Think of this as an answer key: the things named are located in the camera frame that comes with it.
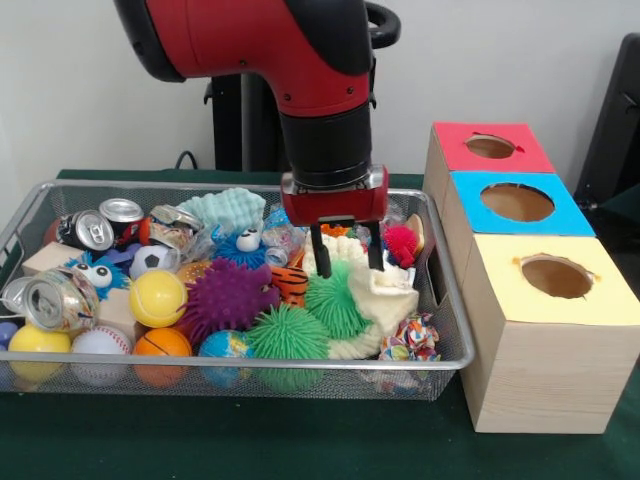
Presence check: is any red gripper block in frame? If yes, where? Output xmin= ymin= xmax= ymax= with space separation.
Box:
xmin=279 ymin=164 xmax=390 ymax=280

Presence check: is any green spiky ball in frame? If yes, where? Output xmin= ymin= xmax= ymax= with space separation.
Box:
xmin=245 ymin=305 xmax=331 ymax=391
xmin=303 ymin=262 xmax=373 ymax=341

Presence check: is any cream muslin cloth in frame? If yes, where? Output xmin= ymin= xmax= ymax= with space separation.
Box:
xmin=300 ymin=235 xmax=421 ymax=362

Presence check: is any tiger striped plush toy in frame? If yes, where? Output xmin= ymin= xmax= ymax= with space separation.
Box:
xmin=270 ymin=266 xmax=309 ymax=308

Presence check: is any shallow clear mesh bin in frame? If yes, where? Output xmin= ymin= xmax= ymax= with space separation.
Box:
xmin=0 ymin=180 xmax=477 ymax=401

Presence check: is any wooden box with three holes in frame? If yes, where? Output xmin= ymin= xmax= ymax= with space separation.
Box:
xmin=423 ymin=122 xmax=640 ymax=435

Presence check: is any small blue fuzzy toy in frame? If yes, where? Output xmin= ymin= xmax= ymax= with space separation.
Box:
xmin=212 ymin=227 xmax=267 ymax=271

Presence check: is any purple spiky ball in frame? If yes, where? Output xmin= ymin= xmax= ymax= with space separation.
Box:
xmin=180 ymin=258 xmax=281 ymax=346

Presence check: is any yellow tennis ball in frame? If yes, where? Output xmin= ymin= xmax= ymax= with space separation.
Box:
xmin=128 ymin=269 xmax=188 ymax=329

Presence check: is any orange basketball toy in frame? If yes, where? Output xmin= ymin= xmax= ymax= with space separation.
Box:
xmin=133 ymin=328 xmax=193 ymax=389

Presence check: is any black chair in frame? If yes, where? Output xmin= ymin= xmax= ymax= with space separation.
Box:
xmin=575 ymin=33 xmax=640 ymax=216

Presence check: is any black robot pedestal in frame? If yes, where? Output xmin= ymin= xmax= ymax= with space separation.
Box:
xmin=205 ymin=0 xmax=401 ymax=173

